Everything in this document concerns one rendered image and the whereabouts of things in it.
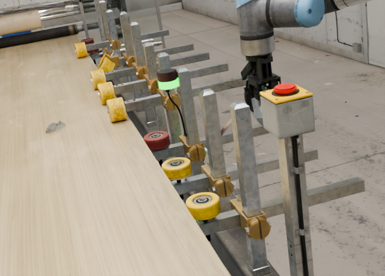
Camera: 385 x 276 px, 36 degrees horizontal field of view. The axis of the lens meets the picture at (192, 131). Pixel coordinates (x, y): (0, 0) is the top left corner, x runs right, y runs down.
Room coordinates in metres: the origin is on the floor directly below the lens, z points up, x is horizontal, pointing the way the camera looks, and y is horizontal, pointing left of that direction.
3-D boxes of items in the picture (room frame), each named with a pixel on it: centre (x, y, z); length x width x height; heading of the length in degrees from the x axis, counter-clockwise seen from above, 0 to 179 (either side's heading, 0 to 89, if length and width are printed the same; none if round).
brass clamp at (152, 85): (2.21, 0.12, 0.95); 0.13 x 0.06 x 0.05; 13
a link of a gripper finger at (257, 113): (1.54, -0.19, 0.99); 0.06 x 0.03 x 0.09; 14
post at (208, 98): (1.46, -0.05, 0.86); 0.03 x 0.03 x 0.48; 13
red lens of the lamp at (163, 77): (1.69, 0.05, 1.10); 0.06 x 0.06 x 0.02
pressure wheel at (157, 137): (1.72, 0.11, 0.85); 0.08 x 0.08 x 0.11
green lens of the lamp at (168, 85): (1.69, 0.05, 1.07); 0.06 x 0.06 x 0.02
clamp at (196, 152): (1.73, 0.01, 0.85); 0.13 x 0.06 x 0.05; 13
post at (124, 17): (2.68, 0.23, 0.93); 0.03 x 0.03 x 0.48; 13
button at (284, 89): (0.96, -0.17, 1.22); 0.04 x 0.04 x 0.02
